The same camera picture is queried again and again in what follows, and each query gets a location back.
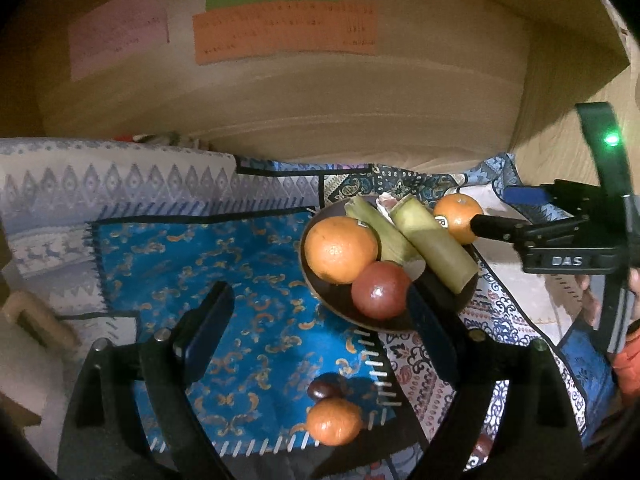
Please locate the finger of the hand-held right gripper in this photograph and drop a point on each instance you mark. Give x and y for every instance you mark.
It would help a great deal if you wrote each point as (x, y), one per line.
(500, 227)
(525, 195)

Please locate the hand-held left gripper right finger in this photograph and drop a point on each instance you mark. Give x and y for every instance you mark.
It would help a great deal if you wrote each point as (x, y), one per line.
(430, 325)

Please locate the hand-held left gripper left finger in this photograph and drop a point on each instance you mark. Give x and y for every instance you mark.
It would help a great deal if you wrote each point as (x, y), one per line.
(210, 325)

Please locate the medium orange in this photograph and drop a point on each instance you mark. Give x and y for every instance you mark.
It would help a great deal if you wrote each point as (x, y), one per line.
(455, 217)

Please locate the red tomato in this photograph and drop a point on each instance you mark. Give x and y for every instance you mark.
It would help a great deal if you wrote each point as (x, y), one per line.
(380, 290)

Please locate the green sugarcane piece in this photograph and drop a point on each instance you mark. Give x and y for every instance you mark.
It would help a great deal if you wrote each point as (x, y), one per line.
(435, 245)
(385, 240)

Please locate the dark brown plate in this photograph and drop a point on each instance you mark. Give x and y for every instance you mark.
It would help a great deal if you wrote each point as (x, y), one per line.
(330, 301)

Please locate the peeled pomelo piece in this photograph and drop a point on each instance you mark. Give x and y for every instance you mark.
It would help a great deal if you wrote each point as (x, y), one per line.
(387, 203)

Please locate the large orange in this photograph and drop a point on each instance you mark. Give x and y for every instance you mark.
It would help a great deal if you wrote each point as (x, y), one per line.
(340, 250)

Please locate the dark red grape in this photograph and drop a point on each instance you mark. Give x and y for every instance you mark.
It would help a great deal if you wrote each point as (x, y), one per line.
(322, 389)

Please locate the person's right hand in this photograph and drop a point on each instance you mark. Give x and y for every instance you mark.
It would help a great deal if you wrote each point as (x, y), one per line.
(590, 300)

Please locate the blue patterned mat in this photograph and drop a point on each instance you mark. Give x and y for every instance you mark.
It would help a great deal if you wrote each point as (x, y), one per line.
(225, 260)

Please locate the colourful patterned tablecloth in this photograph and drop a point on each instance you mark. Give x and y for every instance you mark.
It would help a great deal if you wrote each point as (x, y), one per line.
(500, 310)

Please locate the grey patterned cloth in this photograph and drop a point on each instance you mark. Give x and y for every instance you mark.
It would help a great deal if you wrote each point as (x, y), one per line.
(125, 180)

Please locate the beige mug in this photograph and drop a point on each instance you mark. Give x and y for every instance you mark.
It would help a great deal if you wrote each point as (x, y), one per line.
(40, 317)

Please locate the orange sticky note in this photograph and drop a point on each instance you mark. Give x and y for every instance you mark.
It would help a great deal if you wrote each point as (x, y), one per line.
(285, 35)

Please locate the pink sticky note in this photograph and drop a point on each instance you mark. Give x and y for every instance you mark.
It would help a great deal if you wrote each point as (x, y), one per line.
(117, 30)

